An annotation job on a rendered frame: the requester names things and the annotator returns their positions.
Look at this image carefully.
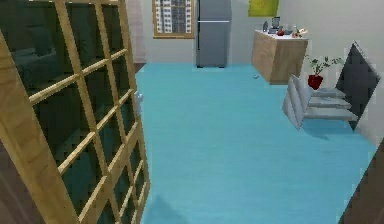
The grey tilted shelf unit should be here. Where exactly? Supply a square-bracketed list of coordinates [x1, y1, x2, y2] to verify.
[281, 41, 382, 132]

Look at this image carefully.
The dark brown wooden furniture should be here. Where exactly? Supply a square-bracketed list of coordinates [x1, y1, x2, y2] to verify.
[338, 138, 384, 224]

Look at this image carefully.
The grey fridge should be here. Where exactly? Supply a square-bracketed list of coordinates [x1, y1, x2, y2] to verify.
[195, 0, 233, 69]

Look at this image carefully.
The green house plant red pot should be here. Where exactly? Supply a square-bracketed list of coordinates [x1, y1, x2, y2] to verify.
[305, 55, 344, 91]

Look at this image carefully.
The wooden glass-paned room door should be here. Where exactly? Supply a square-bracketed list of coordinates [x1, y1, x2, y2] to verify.
[0, 0, 151, 224]

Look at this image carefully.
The wooden framed window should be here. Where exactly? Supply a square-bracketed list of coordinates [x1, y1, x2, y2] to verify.
[152, 0, 196, 40]

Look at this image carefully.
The dark blender appliance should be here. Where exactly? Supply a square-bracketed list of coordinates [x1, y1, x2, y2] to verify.
[268, 16, 283, 35]

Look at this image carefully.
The yellow-green wall picture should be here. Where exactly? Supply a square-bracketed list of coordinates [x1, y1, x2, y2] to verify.
[247, 0, 280, 18]

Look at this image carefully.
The wooden kitchen counter cabinet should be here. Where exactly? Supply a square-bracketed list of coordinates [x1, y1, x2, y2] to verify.
[251, 29, 309, 85]

